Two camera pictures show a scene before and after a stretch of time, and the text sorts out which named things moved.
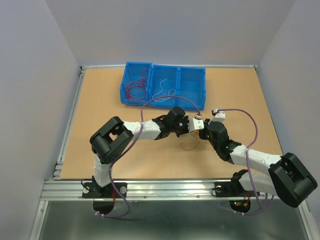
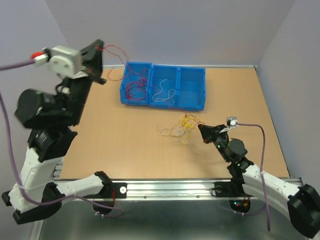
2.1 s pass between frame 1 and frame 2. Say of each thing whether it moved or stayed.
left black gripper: moved
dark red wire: stayed
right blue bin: stayed
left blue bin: stayed
